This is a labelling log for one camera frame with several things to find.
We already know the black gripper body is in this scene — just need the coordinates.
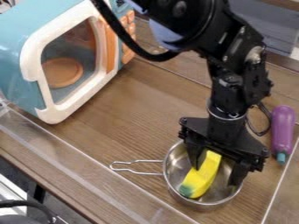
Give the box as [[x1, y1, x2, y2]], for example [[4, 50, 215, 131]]
[[179, 115, 270, 172]]

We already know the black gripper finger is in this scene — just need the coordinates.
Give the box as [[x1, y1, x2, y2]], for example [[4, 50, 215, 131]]
[[184, 140, 207, 170], [228, 160, 251, 186]]

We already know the purple toy eggplant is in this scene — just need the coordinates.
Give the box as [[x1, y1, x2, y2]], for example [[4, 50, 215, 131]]
[[271, 105, 295, 165]]

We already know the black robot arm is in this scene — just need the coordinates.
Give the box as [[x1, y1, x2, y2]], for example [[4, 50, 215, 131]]
[[127, 0, 274, 186]]

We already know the orange microwave turntable plate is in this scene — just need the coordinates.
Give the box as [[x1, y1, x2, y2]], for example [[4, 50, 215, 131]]
[[41, 57, 83, 88]]

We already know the blue toy microwave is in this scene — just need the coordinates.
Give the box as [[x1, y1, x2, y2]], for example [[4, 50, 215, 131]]
[[0, 0, 135, 124]]

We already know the silver pot with wire handle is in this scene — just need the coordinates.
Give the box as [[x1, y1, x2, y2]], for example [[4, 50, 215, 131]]
[[109, 141, 241, 211]]

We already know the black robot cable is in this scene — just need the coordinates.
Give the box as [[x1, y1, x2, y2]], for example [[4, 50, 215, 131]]
[[89, 0, 274, 137]]

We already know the black cable lower left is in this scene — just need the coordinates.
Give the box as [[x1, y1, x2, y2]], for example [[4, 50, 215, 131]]
[[0, 199, 56, 224]]

